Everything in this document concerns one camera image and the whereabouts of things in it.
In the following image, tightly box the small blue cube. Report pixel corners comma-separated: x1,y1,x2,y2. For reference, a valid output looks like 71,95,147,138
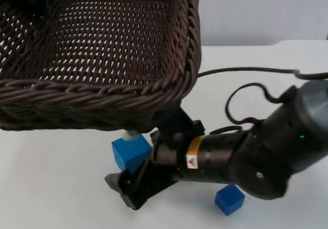
214,184,245,216

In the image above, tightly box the large blue cube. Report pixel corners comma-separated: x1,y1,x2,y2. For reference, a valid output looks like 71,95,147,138
111,136,153,175

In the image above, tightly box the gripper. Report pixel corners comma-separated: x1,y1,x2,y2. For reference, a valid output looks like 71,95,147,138
104,105,206,211

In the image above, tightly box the dark brown wicker basket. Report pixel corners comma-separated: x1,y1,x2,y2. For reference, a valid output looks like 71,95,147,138
0,0,203,134

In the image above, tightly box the black cable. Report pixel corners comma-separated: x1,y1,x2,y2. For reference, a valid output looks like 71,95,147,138
197,67,328,81
209,126,244,135
224,83,282,124

